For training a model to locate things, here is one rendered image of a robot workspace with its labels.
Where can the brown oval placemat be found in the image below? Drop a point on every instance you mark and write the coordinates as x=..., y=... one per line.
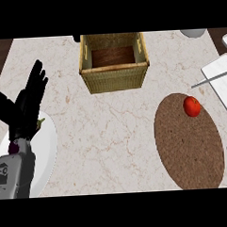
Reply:
x=189, y=143

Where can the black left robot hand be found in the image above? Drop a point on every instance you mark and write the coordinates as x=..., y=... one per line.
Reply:
x=27, y=104

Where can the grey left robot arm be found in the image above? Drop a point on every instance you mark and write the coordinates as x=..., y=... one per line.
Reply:
x=14, y=174

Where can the purple eggplant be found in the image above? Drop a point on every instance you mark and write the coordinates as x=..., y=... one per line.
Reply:
x=14, y=147

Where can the red round fruit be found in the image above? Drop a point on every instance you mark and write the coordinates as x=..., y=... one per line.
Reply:
x=191, y=106

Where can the white plate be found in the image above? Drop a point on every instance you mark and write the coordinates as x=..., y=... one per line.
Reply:
x=45, y=147

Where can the pale grey round object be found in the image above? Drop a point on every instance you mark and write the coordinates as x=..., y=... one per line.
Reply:
x=193, y=33

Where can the white tiered shelf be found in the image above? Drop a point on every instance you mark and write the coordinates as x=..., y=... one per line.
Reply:
x=220, y=78

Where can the wicker basket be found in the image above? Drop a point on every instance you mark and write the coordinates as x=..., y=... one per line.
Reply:
x=114, y=65

